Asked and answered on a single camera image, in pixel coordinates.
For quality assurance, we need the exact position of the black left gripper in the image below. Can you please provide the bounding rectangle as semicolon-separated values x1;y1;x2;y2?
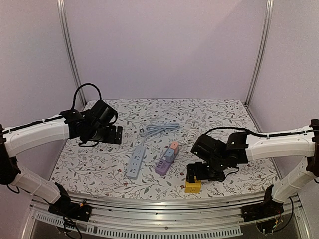
87;125;122;144

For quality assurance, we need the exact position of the yellow cube socket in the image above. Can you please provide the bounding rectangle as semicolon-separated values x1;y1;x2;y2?
185;177;201;194

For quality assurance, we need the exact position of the blue plug adapter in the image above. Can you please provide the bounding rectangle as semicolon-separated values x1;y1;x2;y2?
165;148;175;163

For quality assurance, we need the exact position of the pink plug adapter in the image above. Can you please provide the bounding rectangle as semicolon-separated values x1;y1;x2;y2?
170;142;179;155

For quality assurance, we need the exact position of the purple power strip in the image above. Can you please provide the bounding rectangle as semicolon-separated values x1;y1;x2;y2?
155;146;177;176

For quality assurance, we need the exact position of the light blue power strip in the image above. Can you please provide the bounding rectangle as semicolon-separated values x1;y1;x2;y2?
126;145;146;179

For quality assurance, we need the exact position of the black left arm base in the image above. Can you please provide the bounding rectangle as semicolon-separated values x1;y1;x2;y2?
48;183;92;222

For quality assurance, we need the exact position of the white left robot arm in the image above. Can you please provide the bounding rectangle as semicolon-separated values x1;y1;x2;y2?
0;98;123;216

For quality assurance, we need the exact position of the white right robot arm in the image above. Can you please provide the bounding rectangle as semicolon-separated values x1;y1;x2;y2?
186;119;319;217

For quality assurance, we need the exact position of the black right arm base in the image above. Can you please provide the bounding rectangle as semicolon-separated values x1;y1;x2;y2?
241;185;284;222

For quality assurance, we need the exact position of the floral patterned table mat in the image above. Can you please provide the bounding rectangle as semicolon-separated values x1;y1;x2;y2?
50;99;279;201

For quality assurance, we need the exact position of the white coiled power cord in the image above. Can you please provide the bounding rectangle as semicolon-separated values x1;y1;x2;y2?
181;129;199;145

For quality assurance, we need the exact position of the left aluminium frame post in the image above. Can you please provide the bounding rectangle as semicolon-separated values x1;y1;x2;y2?
56;0;86;105

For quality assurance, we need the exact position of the aluminium frame post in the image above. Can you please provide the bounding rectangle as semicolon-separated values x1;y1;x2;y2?
244;0;274;107
56;0;86;105

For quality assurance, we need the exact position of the right aluminium frame post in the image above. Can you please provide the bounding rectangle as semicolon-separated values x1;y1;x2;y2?
244;0;274;107

